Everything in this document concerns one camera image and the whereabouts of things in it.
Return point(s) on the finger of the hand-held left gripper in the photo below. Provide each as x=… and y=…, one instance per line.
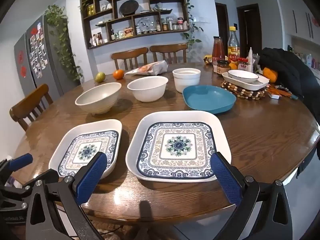
x=22, y=161
x=15, y=195

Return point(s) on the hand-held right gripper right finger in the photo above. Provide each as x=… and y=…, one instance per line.
x=225, y=180

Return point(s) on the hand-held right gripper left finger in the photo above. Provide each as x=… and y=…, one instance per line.
x=92, y=177

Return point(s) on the small patterned square plate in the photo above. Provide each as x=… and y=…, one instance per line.
x=85, y=150

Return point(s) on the large patterned square plate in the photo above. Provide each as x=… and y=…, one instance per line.
x=177, y=145

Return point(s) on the beige round bowl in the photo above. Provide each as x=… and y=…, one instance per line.
x=100, y=102

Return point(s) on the blue square plate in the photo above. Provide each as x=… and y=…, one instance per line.
x=207, y=97

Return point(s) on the white round bowl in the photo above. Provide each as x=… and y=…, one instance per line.
x=147, y=90

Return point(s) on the white straight-sided bowl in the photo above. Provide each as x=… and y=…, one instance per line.
x=186, y=82

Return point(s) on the wooden dining chair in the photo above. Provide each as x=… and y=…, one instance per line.
x=30, y=102
x=130, y=53
x=168, y=47

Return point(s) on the wooden beaded trivet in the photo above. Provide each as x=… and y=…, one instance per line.
x=246, y=95

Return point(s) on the white rectangular dish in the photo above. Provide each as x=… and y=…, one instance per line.
x=247, y=86

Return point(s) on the small red white box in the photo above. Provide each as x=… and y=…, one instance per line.
x=273, y=95

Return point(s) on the green pear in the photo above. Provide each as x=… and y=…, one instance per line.
x=99, y=77

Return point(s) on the grey refrigerator with magnets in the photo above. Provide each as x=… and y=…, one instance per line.
x=53, y=62

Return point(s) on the white oval dish dark rim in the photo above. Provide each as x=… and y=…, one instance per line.
x=242, y=76

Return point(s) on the orange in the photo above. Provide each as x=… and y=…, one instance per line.
x=118, y=74

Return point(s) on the brown sauce jar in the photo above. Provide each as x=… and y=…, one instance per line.
x=223, y=68

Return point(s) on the white label jar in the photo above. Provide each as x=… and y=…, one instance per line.
x=214, y=67

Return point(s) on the large orange fruit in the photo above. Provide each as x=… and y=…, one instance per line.
x=270, y=75

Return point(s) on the red sauce jar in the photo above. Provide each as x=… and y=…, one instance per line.
x=243, y=65

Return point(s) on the yellow snack packet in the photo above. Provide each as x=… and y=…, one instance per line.
x=208, y=60

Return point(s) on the bagged bread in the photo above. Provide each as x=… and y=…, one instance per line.
x=152, y=68

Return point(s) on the white squeeze tube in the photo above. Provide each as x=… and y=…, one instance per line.
x=250, y=55

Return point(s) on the black jacket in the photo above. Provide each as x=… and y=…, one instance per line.
x=290, y=70

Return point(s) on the red sauce bottle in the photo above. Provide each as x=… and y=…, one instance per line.
x=218, y=51

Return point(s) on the yellow cap vinegar bottle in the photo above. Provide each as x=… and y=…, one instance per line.
x=234, y=47

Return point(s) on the trailing green plant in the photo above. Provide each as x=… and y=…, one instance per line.
x=61, y=30

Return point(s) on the dark wooden door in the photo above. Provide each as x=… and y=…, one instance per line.
x=222, y=25
x=248, y=27

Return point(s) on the trailing vine plant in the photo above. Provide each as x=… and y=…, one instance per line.
x=191, y=27

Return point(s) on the round metal ornament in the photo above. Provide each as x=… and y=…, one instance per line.
x=144, y=25

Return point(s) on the dark round platter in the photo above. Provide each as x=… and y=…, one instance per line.
x=128, y=7

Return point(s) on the dark wooden wall shelf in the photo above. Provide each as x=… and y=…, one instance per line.
x=140, y=35

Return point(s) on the white wall cabinet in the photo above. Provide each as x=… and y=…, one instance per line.
x=297, y=17

